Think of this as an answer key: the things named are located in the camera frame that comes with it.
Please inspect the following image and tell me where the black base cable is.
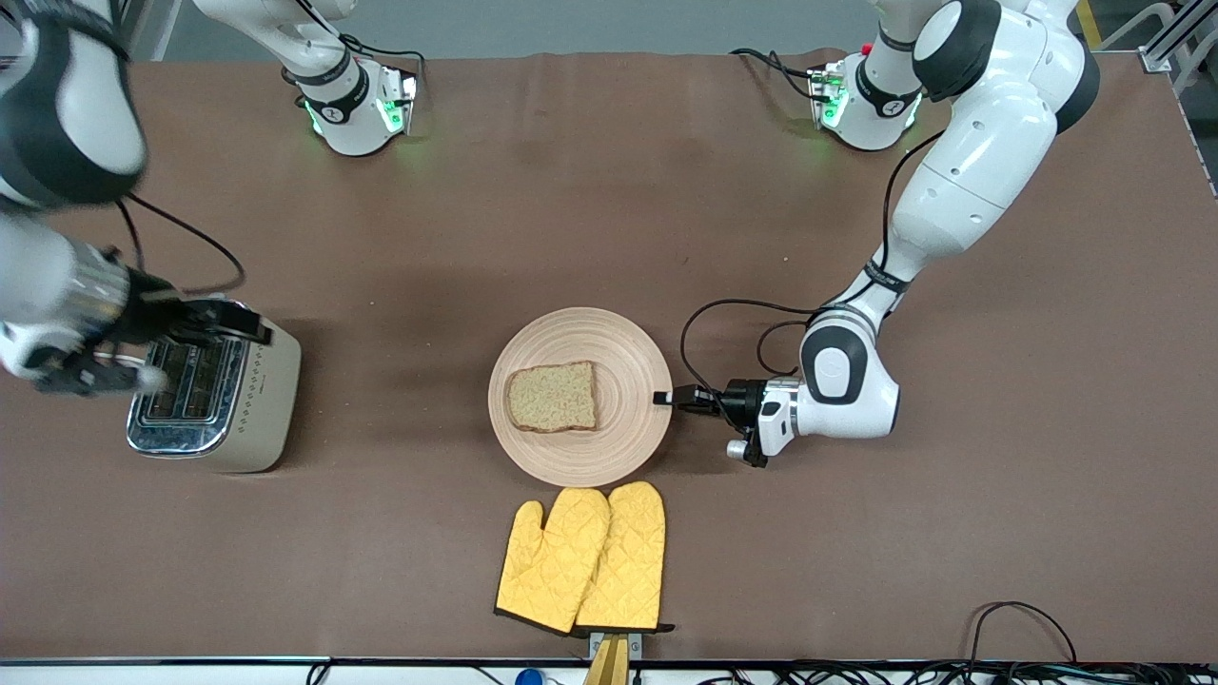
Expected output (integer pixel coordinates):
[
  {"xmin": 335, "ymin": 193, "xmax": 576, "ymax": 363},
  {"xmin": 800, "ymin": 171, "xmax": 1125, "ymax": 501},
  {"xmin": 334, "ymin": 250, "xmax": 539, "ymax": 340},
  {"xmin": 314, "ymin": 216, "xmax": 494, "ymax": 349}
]
[
  {"xmin": 731, "ymin": 48, "xmax": 819, "ymax": 101},
  {"xmin": 285, "ymin": 0, "xmax": 426, "ymax": 96}
]

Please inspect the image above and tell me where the black looped cable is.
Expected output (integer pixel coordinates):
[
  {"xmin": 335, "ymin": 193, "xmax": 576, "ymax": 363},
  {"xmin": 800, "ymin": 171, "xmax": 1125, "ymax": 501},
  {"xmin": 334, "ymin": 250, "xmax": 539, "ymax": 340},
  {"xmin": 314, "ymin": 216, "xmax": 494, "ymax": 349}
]
[{"xmin": 969, "ymin": 601, "xmax": 1078, "ymax": 667}]

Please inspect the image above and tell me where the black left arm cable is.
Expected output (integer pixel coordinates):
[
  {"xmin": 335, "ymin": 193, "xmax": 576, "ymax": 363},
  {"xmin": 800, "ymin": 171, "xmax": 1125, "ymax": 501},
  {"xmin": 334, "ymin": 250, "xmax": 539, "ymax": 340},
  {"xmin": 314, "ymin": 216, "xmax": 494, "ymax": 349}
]
[{"xmin": 679, "ymin": 128, "xmax": 953, "ymax": 396}]

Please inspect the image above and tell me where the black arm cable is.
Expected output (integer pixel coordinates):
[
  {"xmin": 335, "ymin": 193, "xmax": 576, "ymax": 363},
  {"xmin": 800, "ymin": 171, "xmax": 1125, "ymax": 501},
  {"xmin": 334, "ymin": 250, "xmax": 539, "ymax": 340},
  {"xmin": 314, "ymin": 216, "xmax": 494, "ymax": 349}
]
[
  {"xmin": 114, "ymin": 190, "xmax": 246, "ymax": 296},
  {"xmin": 679, "ymin": 128, "xmax": 953, "ymax": 396}
]

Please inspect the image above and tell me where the black right base cable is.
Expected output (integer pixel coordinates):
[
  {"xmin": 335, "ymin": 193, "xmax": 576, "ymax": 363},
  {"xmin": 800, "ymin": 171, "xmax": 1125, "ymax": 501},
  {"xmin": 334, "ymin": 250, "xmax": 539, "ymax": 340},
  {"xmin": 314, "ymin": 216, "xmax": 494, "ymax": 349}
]
[{"xmin": 285, "ymin": 0, "xmax": 426, "ymax": 96}]

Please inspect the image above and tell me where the black cable bundle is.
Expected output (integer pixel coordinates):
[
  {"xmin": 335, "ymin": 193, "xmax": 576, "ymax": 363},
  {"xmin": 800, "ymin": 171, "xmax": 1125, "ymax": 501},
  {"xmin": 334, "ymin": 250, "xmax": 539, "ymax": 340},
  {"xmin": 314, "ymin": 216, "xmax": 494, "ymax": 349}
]
[{"xmin": 666, "ymin": 661, "xmax": 1218, "ymax": 685}]

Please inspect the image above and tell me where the large table cover mat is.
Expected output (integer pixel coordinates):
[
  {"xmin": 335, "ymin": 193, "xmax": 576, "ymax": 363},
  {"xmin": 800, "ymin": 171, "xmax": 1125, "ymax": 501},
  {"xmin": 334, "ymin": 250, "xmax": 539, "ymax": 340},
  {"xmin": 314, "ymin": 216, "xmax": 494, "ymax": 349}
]
[{"xmin": 0, "ymin": 49, "xmax": 1218, "ymax": 662}]

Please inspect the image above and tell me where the yellow quilted oven mitt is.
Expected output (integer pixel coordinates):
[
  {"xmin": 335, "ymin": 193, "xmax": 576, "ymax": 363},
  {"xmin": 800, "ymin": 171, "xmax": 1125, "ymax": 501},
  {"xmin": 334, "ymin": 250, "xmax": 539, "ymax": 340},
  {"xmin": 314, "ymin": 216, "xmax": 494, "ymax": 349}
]
[
  {"xmin": 494, "ymin": 487, "xmax": 613, "ymax": 636},
  {"xmin": 575, "ymin": 480, "xmax": 677, "ymax": 635}
]

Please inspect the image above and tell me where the round wooden plate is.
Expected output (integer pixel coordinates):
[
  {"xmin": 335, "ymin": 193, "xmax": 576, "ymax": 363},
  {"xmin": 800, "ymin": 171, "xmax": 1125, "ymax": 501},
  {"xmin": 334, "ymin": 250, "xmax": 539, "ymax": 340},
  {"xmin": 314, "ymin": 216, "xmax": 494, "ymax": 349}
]
[{"xmin": 488, "ymin": 306, "xmax": 673, "ymax": 488}]

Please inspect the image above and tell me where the bread slice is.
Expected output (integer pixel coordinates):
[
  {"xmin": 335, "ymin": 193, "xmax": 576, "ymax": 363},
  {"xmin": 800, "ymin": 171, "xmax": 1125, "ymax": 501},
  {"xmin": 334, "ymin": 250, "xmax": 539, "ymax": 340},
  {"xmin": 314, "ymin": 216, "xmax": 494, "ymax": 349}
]
[{"xmin": 504, "ymin": 361, "xmax": 599, "ymax": 434}]

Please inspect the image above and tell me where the beige chrome toaster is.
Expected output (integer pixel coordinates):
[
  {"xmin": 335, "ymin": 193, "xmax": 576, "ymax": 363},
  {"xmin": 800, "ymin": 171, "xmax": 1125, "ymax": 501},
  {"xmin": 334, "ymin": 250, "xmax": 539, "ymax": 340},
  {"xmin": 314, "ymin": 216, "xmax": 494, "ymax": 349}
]
[{"xmin": 127, "ymin": 300, "xmax": 303, "ymax": 474}]

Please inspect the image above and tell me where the black left base cable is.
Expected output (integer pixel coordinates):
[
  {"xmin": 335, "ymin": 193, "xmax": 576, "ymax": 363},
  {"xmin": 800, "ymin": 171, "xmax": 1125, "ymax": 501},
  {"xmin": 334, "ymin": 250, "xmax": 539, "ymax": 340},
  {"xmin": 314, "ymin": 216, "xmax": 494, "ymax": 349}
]
[{"xmin": 731, "ymin": 48, "xmax": 819, "ymax": 101}]

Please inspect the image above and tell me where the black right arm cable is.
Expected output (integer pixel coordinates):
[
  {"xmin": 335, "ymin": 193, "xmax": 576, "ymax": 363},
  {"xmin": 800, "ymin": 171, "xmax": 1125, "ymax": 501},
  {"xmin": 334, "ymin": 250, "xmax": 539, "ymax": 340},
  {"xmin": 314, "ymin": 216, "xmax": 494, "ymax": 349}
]
[{"xmin": 114, "ymin": 190, "xmax": 246, "ymax": 296}]

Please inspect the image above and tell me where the metal bracket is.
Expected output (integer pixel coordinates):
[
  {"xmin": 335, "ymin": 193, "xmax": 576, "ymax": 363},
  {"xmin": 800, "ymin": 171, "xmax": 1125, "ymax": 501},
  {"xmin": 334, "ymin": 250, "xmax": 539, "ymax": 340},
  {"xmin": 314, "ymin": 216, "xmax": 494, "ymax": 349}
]
[{"xmin": 589, "ymin": 631, "xmax": 644, "ymax": 662}]

